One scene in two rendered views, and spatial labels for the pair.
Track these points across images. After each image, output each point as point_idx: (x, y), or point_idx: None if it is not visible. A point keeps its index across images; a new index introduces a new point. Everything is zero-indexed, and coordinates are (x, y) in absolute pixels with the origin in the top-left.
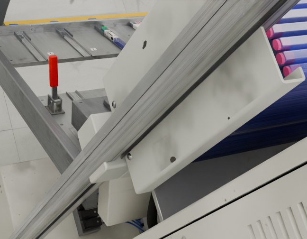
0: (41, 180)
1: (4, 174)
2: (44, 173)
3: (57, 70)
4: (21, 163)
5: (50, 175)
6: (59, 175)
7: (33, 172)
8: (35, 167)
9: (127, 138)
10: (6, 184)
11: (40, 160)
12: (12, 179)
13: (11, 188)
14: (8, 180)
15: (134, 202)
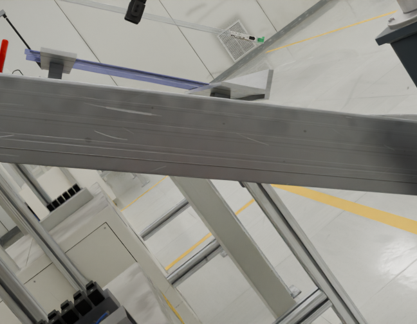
0: (116, 293)
1: (126, 270)
2: (125, 289)
3: None
4: (138, 269)
5: (121, 294)
6: (121, 300)
7: (127, 282)
8: (132, 279)
9: None
10: (116, 278)
11: (140, 276)
12: (120, 278)
13: (111, 283)
14: (120, 276)
15: None
